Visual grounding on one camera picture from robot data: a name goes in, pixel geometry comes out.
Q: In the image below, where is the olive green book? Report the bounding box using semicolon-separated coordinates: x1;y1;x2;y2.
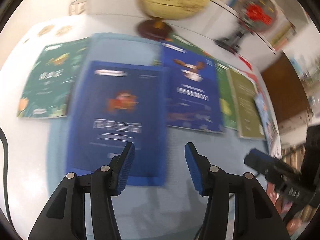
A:
229;69;265;140

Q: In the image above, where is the blue bird cover book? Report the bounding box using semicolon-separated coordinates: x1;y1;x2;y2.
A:
161;43;224;133

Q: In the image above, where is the person's right hand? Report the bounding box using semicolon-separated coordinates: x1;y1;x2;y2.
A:
286;215;302;235

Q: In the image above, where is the dark blue fairy tale book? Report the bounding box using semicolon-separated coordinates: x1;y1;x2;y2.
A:
66;61;167;186

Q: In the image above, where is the brown wooden cabinet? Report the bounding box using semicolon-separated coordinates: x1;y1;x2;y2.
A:
261;53;311;123

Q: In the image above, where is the yellow globe on wooden base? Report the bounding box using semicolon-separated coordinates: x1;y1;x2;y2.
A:
137;0;209;41

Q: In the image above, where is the colourful cartoon cover book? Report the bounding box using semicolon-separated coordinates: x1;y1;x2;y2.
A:
253;92;281;156

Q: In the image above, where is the dark green plant cover book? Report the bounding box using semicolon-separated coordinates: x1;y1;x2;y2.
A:
17;38;90;119

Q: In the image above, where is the green flower cover book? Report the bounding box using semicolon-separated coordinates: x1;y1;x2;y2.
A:
214;61;237;130

